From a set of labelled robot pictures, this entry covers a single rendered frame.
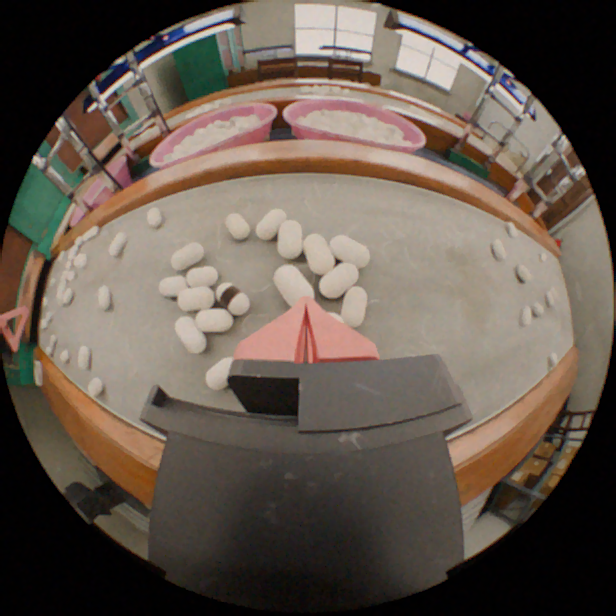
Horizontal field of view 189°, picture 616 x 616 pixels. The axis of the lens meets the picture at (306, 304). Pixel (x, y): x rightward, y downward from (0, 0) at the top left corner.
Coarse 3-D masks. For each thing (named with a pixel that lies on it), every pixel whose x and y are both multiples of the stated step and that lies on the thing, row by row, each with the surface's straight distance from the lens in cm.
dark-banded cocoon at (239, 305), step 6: (222, 288) 15; (216, 294) 15; (240, 294) 14; (234, 300) 14; (240, 300) 14; (246, 300) 14; (234, 306) 14; (240, 306) 14; (246, 306) 14; (234, 312) 14; (240, 312) 14
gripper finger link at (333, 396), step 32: (288, 320) 8; (256, 352) 6; (288, 352) 6; (256, 384) 6; (288, 384) 5; (320, 384) 5; (352, 384) 5; (384, 384) 5; (416, 384) 6; (448, 384) 6; (320, 416) 5; (352, 416) 5; (384, 416) 5; (416, 416) 5
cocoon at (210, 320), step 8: (200, 312) 15; (208, 312) 15; (216, 312) 15; (224, 312) 15; (200, 320) 15; (208, 320) 15; (216, 320) 14; (224, 320) 14; (232, 320) 15; (200, 328) 15; (208, 328) 15; (216, 328) 15; (224, 328) 15
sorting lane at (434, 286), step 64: (192, 192) 28; (256, 192) 23; (320, 192) 22; (384, 192) 24; (128, 256) 30; (256, 256) 17; (384, 256) 18; (448, 256) 23; (512, 256) 39; (64, 320) 52; (128, 320) 25; (256, 320) 15; (384, 320) 16; (448, 320) 20; (512, 320) 32; (128, 384) 25; (192, 384) 18; (512, 384) 32
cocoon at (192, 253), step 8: (184, 248) 19; (192, 248) 18; (200, 248) 18; (176, 256) 19; (184, 256) 18; (192, 256) 18; (200, 256) 18; (176, 264) 19; (184, 264) 19; (192, 264) 19
